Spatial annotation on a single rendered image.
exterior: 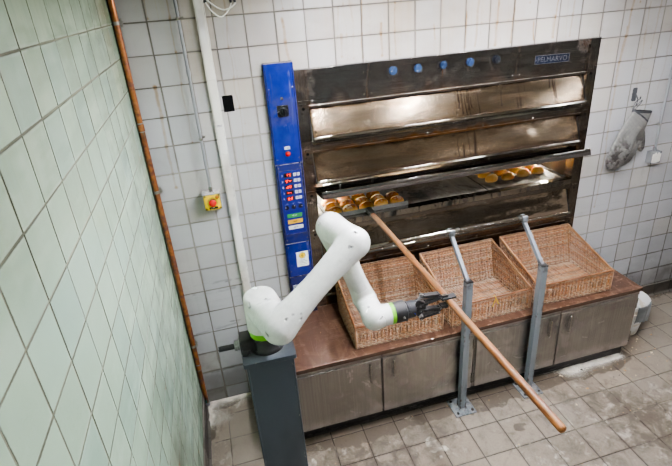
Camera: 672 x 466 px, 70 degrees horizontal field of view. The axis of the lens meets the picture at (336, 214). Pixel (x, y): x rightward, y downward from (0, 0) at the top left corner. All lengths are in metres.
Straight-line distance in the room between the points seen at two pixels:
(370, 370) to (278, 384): 0.99
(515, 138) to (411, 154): 0.72
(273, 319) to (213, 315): 1.46
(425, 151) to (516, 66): 0.74
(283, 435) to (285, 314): 0.68
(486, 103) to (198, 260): 1.97
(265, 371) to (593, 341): 2.43
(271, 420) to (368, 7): 2.06
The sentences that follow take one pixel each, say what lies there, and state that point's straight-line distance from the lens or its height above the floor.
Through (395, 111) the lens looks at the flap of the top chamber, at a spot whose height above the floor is 1.81.
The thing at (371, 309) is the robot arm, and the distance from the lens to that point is 2.07.
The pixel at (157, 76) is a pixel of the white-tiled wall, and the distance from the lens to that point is 2.66.
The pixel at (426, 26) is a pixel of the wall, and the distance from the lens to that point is 2.91.
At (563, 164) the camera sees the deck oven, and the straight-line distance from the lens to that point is 3.78.
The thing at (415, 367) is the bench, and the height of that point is 0.39.
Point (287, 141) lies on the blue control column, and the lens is 2.73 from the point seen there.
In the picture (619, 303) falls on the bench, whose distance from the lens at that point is 3.72.
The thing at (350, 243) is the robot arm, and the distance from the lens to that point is 1.75.
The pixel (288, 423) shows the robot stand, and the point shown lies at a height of 0.84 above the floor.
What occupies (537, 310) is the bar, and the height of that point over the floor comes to 0.65.
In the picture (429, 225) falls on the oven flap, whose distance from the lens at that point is 3.26.
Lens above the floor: 2.47
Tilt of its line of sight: 25 degrees down
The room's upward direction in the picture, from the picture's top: 4 degrees counter-clockwise
